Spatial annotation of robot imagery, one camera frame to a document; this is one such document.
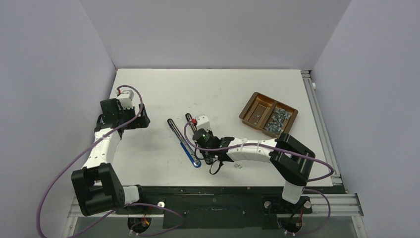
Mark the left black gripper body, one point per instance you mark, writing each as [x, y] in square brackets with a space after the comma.
[126, 114]

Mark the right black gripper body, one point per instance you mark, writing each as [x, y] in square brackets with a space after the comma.
[210, 152]

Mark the black stapler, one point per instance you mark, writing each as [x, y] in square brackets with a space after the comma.
[190, 120]

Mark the blue stapler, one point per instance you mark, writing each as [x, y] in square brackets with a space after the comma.
[185, 146]

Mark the brown plastic tray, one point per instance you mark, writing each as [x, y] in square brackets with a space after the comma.
[257, 110]

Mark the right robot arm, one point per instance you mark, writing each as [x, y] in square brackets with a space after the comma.
[294, 169]

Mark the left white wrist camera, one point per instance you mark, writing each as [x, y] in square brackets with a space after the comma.
[125, 98]

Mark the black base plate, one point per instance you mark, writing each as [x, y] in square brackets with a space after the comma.
[216, 207]

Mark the aluminium side rail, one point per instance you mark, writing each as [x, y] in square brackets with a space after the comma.
[321, 126]

